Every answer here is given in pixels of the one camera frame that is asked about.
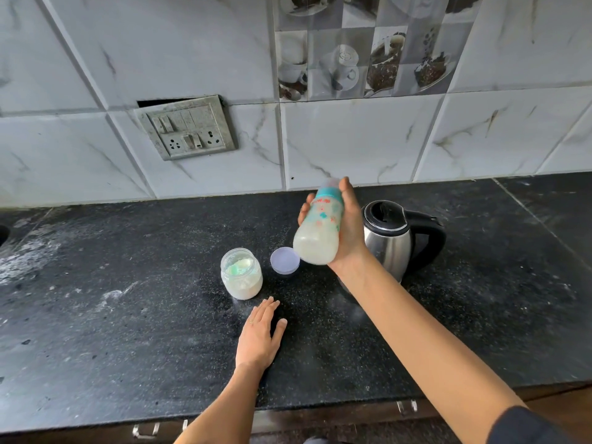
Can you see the person's left forearm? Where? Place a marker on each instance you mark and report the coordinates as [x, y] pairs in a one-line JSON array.
[[226, 411]]

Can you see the clear bottle cap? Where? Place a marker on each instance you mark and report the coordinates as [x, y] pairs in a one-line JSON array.
[[330, 183]]

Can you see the dark grey trousers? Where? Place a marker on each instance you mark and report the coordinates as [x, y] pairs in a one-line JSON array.
[[317, 441]]

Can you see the glass jar of white powder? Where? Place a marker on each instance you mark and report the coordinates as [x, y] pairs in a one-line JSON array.
[[241, 288]]

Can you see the dark shirt sleeve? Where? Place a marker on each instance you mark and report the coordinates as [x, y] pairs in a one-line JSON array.
[[527, 430]]

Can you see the person's left hand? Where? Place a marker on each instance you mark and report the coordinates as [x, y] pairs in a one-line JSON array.
[[256, 344]]

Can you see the black sink basin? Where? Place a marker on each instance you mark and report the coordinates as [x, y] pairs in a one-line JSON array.
[[3, 235]]

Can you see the pale lavender jar lid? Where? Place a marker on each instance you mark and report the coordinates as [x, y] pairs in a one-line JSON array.
[[284, 260]]

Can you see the teal bottle nipple collar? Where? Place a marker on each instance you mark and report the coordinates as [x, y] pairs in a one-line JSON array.
[[328, 196]]

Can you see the teal measuring scoop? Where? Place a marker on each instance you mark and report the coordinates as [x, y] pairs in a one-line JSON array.
[[239, 267]]

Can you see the person's right forearm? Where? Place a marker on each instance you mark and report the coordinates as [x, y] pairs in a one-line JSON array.
[[416, 351]]

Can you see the grey wall switch socket panel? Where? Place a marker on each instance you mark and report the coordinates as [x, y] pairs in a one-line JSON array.
[[187, 128]]

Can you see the person's right hand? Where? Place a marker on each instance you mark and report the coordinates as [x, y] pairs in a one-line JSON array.
[[354, 240]]

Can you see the clear baby bottle blue print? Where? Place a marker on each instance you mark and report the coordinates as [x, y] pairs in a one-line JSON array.
[[317, 242]]

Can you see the brown lower cabinet front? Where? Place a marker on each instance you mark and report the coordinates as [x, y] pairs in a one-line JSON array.
[[323, 418]]

